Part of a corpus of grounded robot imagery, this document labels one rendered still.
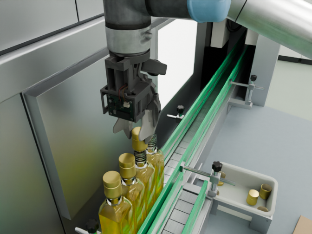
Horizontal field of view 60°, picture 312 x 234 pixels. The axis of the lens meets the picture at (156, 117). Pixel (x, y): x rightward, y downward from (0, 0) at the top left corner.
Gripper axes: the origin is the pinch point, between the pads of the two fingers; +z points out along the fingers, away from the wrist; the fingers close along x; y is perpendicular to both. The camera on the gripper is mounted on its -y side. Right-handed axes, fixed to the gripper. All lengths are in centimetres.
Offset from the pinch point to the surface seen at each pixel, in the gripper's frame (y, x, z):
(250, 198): -28, 26, 38
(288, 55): -376, 36, 108
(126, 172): 7.3, 0.6, 4.9
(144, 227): 7.1, 4.2, 21.9
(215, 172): -16.3, 15.3, 20.2
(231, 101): -80, 8, 32
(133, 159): 5.7, 1.5, 2.2
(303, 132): -84, 43, 43
